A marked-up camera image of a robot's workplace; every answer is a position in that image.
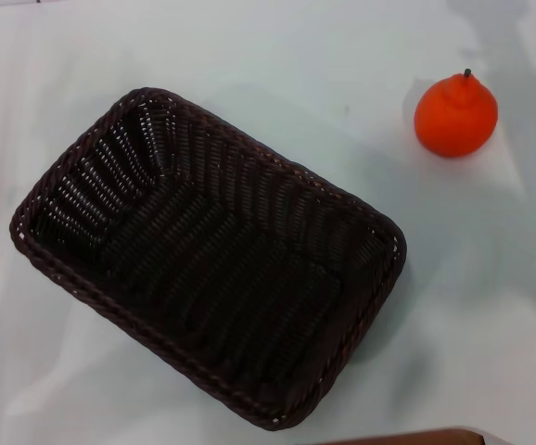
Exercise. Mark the orange toy fruit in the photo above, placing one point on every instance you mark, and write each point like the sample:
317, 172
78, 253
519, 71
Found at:
455, 120

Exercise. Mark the dark brown woven basket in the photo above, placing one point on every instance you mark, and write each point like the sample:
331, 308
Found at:
212, 259

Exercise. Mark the brown wooden board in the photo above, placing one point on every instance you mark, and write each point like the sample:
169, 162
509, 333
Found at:
407, 438

